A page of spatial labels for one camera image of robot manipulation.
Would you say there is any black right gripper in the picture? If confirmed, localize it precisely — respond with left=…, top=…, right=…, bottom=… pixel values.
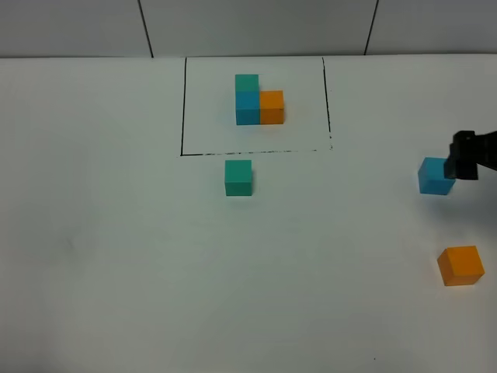
left=443, top=131, right=497, bottom=180

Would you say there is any orange template block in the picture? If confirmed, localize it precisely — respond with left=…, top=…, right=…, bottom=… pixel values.
left=259, top=90, right=285, bottom=125

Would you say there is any blue template block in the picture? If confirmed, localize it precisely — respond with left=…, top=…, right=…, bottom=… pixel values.
left=235, top=91, right=260, bottom=126

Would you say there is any green template block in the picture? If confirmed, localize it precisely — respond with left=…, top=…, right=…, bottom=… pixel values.
left=235, top=74, right=259, bottom=92

